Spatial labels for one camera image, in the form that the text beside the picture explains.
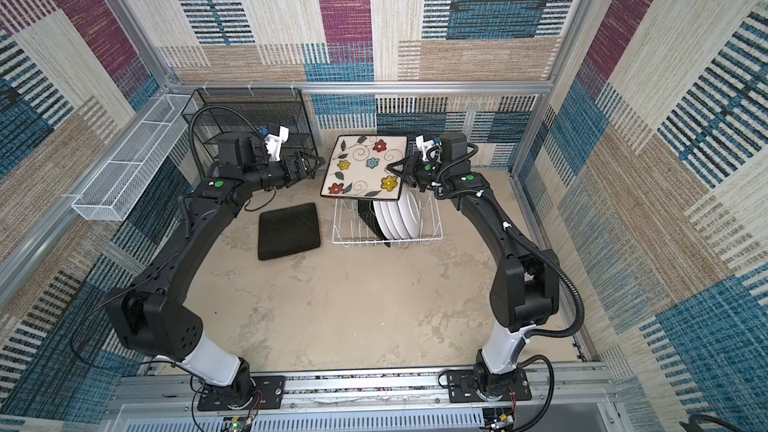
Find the white round plate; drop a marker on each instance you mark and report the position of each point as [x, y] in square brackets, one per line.
[410, 213]
[382, 222]
[398, 221]

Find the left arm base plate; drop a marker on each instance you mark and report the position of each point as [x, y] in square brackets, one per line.
[256, 393]

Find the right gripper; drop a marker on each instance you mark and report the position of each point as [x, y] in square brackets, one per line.
[415, 170]

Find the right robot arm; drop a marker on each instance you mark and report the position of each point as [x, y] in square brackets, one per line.
[525, 290]

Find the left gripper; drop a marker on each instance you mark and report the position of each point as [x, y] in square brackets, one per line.
[301, 167]

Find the floral square plate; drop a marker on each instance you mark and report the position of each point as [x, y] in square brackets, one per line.
[357, 168]

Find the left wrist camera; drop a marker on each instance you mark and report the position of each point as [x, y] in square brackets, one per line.
[276, 136]

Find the aluminium mounting rail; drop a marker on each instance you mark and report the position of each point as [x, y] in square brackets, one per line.
[580, 398]

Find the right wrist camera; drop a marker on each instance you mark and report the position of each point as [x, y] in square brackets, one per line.
[427, 147]

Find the white mesh wall basket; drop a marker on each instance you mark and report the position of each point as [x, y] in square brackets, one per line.
[118, 185]

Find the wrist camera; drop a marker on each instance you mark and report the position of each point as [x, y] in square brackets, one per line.
[427, 147]
[276, 136]

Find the black square plate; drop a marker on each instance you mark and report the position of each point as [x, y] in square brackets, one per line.
[368, 216]
[288, 231]

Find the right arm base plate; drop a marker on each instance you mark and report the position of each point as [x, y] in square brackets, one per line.
[474, 386]

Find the black wire shelf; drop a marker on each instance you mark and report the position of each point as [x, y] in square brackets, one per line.
[236, 109]

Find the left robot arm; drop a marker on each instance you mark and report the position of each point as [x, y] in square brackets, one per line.
[149, 316]

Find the white wire dish rack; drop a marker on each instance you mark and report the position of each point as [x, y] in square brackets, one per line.
[349, 230]

